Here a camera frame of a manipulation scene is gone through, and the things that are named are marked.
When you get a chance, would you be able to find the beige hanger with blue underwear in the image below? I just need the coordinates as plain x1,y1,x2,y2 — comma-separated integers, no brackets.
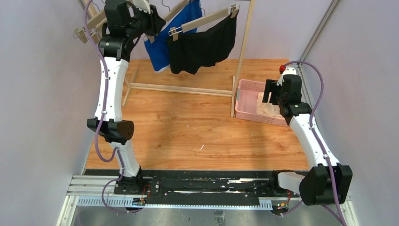
144,0,203,46

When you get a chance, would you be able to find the cream underwear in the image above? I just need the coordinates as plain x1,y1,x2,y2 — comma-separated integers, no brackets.
255,92,284,119

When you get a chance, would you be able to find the blue underwear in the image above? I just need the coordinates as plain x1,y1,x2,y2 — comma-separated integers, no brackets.
144,0,203,73

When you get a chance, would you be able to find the beige hanger with cream underwear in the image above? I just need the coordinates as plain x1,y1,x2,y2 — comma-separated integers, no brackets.
87,10,107,32

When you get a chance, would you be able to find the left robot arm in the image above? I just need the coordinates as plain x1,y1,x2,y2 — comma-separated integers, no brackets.
87,0,166,194

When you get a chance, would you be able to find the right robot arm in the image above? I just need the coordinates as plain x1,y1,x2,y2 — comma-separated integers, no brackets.
263,74,353,206

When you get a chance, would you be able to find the beige hanger with black underwear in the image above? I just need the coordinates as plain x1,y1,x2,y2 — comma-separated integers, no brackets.
168,4,240,41

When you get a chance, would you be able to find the black underwear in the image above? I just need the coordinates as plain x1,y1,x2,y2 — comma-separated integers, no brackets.
166,15,238,74

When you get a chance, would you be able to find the empty beige clip hanger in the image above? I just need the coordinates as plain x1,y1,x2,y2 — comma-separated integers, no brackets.
72,9,107,44

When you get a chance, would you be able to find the pink plastic basket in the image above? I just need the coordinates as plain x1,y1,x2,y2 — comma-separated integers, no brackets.
235,79,287,127

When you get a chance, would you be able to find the wooden clothes rack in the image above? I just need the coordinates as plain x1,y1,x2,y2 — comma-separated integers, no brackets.
78,0,257,119

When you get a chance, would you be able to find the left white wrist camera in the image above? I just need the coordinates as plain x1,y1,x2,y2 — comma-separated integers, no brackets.
132,0,151,14

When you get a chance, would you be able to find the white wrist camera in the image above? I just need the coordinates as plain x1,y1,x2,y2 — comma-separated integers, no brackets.
277,65,297,86
132,0,151,14

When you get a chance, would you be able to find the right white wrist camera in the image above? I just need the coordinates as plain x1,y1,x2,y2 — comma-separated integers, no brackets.
277,65,297,86

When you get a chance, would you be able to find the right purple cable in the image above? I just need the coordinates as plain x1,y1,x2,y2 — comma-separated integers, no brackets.
279,60,348,226

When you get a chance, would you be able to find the purple cable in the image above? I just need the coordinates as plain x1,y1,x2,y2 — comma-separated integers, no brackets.
279,60,348,226
82,0,144,214

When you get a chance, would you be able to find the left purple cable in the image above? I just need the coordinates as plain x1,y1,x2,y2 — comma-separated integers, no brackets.
82,0,144,214

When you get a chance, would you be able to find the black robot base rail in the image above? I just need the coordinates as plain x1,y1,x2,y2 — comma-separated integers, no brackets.
70,169,331,211

